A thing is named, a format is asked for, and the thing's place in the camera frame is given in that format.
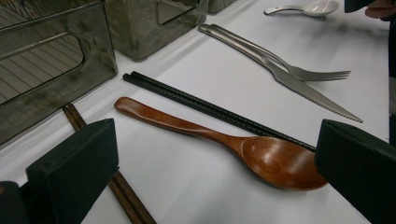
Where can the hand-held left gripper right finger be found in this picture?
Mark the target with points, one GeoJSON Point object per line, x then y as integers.
{"type": "Point", "coordinates": [361, 168]}

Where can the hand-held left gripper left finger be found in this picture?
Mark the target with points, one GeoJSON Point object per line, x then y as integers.
{"type": "Point", "coordinates": [71, 174]}

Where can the brown wooden chopstick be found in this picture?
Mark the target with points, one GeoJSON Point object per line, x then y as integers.
{"type": "Point", "coordinates": [135, 202]}
{"type": "Point", "coordinates": [124, 202]}

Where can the brown wooden spoon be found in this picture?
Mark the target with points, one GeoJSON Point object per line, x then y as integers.
{"type": "Point", "coordinates": [280, 161]}

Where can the steel fork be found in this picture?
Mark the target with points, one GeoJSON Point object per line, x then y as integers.
{"type": "Point", "coordinates": [311, 74]}

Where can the smoky clear plastic bin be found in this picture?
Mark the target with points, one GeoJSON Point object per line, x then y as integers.
{"type": "Point", "coordinates": [137, 31]}
{"type": "Point", "coordinates": [46, 93]}

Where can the steel table knife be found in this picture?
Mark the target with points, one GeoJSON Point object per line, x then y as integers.
{"type": "Point", "coordinates": [299, 87]}

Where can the black chopstick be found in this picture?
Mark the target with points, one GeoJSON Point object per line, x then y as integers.
{"type": "Point", "coordinates": [199, 100]}
{"type": "Point", "coordinates": [199, 106]}

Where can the white table board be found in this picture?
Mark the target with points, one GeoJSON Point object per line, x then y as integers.
{"type": "Point", "coordinates": [218, 199]}

